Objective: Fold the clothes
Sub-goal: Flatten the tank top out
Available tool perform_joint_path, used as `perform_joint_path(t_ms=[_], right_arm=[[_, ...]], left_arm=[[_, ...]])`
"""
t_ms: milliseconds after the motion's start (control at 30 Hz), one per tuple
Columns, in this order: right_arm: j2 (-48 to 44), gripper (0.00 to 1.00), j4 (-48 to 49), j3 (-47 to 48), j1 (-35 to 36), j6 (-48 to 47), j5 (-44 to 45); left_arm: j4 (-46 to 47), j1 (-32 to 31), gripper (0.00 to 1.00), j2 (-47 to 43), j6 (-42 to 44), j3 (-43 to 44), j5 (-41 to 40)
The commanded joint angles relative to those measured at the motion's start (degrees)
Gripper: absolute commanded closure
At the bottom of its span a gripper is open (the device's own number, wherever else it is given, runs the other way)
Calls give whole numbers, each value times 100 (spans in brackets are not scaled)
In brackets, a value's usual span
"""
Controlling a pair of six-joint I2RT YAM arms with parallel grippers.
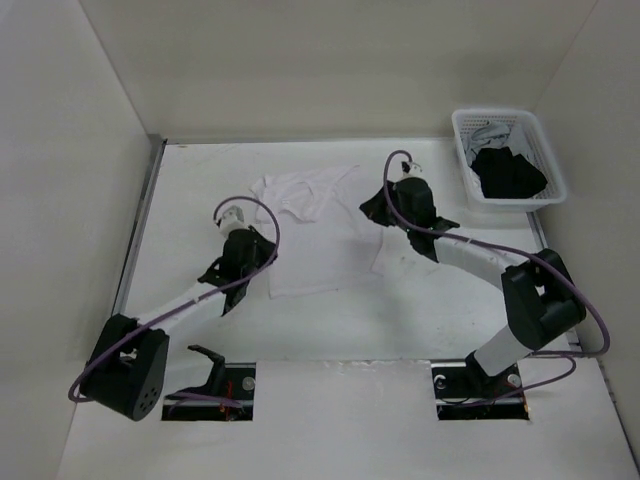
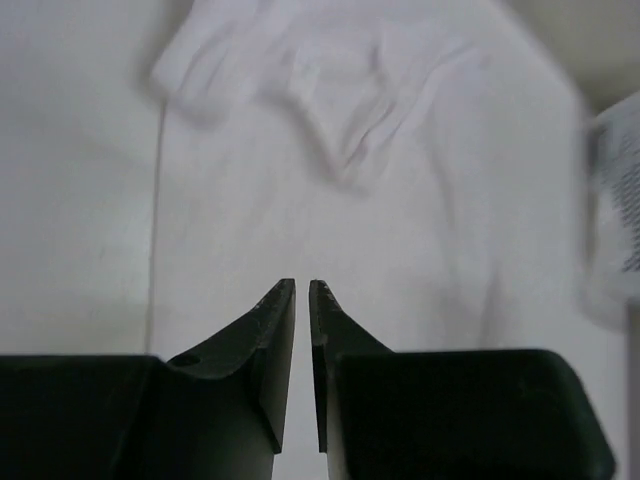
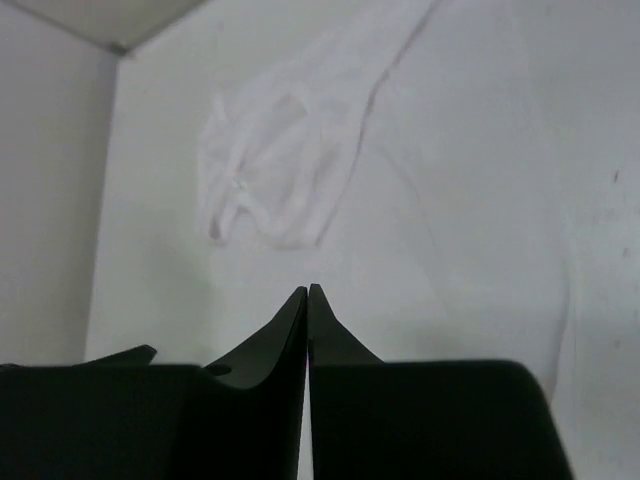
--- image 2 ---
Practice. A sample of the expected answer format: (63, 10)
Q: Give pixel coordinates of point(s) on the white plastic mesh basket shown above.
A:
(612, 251)

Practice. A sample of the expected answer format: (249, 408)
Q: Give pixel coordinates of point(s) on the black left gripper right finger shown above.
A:
(334, 334)

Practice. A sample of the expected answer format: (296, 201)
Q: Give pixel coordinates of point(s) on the white tank top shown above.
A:
(419, 156)

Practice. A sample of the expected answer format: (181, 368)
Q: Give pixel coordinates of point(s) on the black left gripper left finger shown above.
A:
(225, 399)

